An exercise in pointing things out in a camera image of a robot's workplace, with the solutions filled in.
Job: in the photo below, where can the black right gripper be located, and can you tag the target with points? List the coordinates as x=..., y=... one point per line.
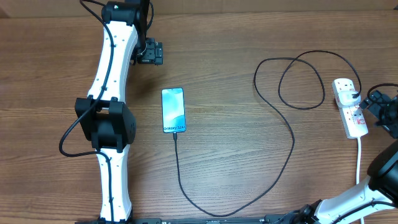
x=380, y=99

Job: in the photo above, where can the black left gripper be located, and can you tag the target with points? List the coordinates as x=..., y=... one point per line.
x=154, y=53

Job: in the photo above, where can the white power strip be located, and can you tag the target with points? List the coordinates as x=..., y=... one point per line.
x=352, y=117

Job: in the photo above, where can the blue Galaxy smartphone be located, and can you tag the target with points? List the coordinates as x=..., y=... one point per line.
x=173, y=110

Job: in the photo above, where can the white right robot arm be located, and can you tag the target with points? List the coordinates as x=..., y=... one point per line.
x=377, y=192

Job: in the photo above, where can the white charger plug adapter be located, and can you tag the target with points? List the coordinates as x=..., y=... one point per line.
x=347, y=98

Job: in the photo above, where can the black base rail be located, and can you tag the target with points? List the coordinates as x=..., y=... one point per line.
x=275, y=218

